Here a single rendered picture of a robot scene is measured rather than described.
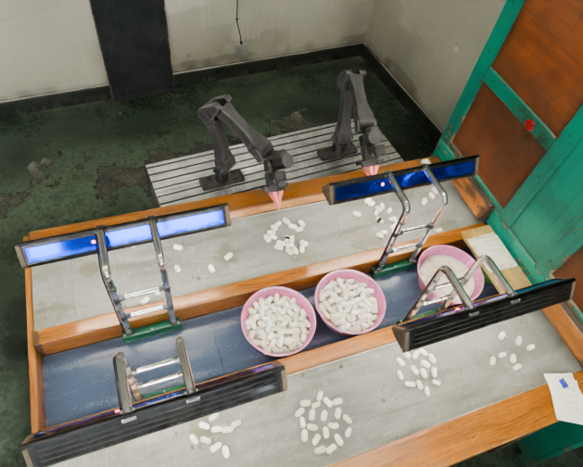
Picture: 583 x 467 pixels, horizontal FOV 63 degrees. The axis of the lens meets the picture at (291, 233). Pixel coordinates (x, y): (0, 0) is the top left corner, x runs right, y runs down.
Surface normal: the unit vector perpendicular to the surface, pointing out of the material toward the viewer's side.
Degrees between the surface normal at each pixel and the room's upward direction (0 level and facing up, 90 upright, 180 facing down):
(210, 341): 0
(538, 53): 90
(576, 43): 90
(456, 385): 0
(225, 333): 0
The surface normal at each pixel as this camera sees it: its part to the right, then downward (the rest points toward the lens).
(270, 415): 0.11, -0.59
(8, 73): 0.41, 0.76
